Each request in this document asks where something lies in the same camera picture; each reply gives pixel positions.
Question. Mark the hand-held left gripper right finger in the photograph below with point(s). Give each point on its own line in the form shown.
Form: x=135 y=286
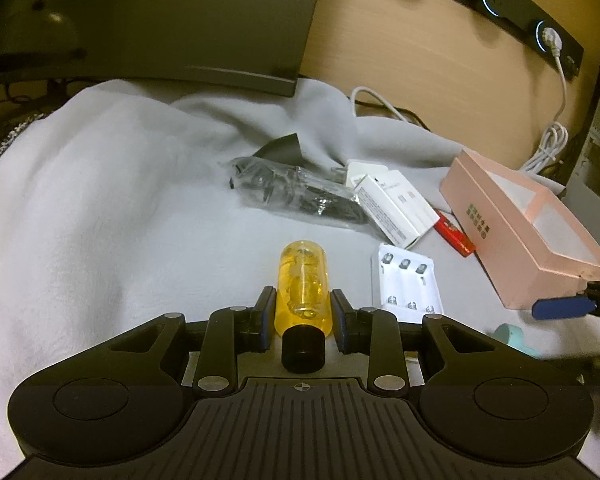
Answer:
x=339 y=325

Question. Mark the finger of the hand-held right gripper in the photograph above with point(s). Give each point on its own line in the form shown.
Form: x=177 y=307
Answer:
x=562 y=307

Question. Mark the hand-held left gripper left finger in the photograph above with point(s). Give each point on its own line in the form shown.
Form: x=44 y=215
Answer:
x=265 y=325

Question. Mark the yellow bottle with black cap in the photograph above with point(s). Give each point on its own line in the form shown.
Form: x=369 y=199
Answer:
x=300 y=285

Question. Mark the white battery case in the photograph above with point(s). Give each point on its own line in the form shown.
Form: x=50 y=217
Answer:
x=405 y=285

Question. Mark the pink cardboard box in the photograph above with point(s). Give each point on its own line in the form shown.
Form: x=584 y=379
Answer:
x=505 y=240

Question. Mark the white printed carton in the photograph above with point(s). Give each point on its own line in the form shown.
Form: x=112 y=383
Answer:
x=395 y=210

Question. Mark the white charger adapter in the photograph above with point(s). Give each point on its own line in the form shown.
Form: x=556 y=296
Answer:
x=360 y=170

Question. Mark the teal plastic object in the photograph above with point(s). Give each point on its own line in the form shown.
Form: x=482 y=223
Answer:
x=512 y=337

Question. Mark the small red packet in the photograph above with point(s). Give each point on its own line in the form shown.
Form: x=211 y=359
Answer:
x=452 y=235

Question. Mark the dark flat sheet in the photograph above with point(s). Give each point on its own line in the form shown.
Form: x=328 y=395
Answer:
x=285 y=150

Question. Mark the grey fleece blanket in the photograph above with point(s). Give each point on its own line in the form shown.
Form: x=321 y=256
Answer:
x=105 y=210

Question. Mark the dark monitor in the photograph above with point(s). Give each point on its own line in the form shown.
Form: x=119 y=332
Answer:
x=180 y=20

